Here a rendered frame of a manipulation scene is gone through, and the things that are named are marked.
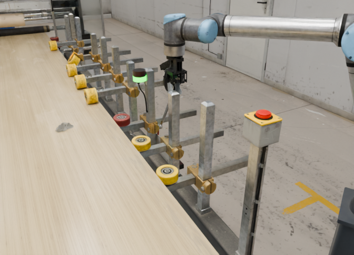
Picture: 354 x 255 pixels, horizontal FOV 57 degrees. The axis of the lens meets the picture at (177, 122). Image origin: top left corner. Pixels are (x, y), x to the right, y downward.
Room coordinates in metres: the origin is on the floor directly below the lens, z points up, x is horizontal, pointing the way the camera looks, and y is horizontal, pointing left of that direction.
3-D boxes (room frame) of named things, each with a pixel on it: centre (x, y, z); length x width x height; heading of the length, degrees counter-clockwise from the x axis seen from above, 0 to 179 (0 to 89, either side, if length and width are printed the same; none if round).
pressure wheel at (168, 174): (0.96, 0.03, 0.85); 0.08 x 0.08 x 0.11
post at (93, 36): (2.32, 0.59, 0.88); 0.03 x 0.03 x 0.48; 28
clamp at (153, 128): (1.45, 0.14, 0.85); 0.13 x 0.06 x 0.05; 28
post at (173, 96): (1.21, 0.01, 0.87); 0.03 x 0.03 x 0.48; 28
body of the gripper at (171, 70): (1.37, 0.01, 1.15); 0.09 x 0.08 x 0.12; 28
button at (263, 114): (0.76, -0.22, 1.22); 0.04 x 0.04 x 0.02
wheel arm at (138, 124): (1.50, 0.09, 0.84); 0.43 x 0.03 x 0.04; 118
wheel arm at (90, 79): (1.92, 0.35, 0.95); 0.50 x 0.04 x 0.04; 118
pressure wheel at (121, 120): (1.40, 0.27, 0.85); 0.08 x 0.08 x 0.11
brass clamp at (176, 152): (1.23, 0.02, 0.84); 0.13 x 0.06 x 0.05; 28
